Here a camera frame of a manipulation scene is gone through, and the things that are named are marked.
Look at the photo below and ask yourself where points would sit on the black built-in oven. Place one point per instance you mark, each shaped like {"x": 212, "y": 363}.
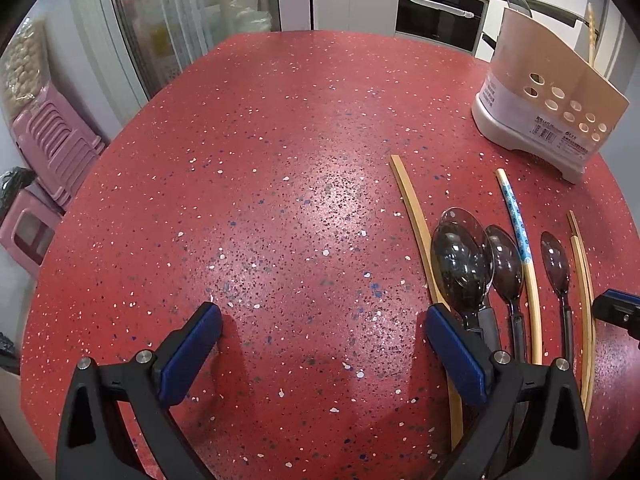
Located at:
{"x": 440, "y": 15}

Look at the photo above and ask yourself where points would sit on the black plastic bag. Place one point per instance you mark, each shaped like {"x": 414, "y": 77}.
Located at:
{"x": 15, "y": 190}

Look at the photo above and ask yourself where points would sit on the stack of pink stools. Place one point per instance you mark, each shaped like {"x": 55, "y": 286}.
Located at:
{"x": 55, "y": 145}

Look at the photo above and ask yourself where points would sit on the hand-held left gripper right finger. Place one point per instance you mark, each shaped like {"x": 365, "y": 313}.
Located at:
{"x": 455, "y": 355}

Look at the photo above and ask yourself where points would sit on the dark translucent plastic spoon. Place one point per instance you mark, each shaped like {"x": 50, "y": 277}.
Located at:
{"x": 555, "y": 260}
{"x": 507, "y": 265}

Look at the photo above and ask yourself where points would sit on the pink plastic stool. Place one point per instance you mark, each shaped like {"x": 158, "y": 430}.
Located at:
{"x": 30, "y": 230}

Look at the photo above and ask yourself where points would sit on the blue patterned chopstick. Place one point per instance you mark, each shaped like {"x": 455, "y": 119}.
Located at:
{"x": 515, "y": 220}

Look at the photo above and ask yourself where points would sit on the clear bag of snacks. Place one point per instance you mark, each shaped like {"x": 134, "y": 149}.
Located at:
{"x": 22, "y": 70}

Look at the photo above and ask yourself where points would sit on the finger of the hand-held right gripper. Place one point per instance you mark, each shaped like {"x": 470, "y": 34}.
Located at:
{"x": 617, "y": 310}

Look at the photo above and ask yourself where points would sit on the beige perforated utensil holder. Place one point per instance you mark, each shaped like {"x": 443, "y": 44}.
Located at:
{"x": 540, "y": 60}

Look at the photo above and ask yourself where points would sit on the glass door refrigerator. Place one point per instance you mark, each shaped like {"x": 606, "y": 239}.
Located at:
{"x": 200, "y": 20}

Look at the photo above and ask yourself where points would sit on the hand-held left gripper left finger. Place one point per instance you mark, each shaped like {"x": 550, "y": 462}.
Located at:
{"x": 192, "y": 355}

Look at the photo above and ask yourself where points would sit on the large dark translucent spoon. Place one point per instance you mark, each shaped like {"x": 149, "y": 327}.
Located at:
{"x": 460, "y": 265}
{"x": 462, "y": 216}

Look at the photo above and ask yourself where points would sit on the wooden chopstick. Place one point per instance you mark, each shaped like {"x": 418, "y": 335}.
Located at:
{"x": 591, "y": 35}

